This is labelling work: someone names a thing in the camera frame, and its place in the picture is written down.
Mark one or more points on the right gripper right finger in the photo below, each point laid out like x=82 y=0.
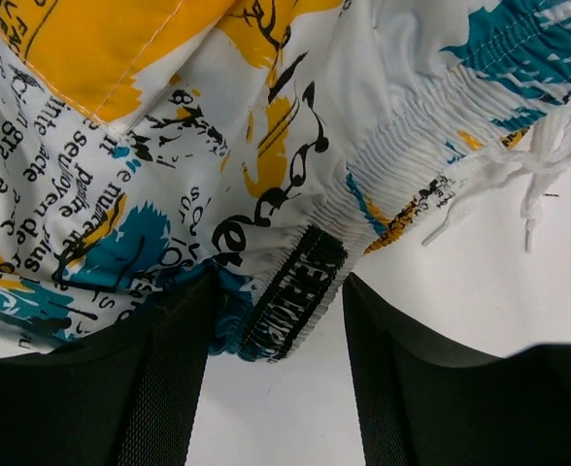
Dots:
x=424 y=399

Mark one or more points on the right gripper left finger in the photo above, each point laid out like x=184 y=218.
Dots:
x=126 y=395

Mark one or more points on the colourful printed shorts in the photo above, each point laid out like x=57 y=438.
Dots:
x=143 y=143

